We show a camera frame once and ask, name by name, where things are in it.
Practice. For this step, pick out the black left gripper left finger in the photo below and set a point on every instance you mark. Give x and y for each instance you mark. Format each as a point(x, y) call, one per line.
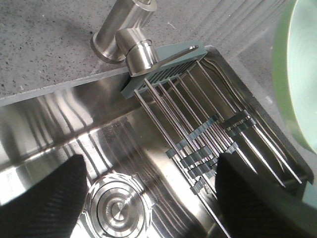
point(49, 209)

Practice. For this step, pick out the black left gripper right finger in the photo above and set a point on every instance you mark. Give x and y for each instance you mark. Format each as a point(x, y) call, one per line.
point(253, 207)

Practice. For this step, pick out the light green round plate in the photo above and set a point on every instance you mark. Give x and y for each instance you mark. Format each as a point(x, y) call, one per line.
point(294, 70)

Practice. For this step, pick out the grey dish drying rack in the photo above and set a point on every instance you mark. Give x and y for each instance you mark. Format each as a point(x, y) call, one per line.
point(219, 110)

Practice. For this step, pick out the round steel sink drain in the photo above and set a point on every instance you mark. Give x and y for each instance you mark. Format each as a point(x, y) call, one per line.
point(118, 206)

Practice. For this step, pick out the stainless steel sink basin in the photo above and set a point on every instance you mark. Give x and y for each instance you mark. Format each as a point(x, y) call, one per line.
point(41, 130)

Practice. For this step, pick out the steel kitchen faucet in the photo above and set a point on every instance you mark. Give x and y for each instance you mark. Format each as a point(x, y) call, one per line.
point(121, 38)

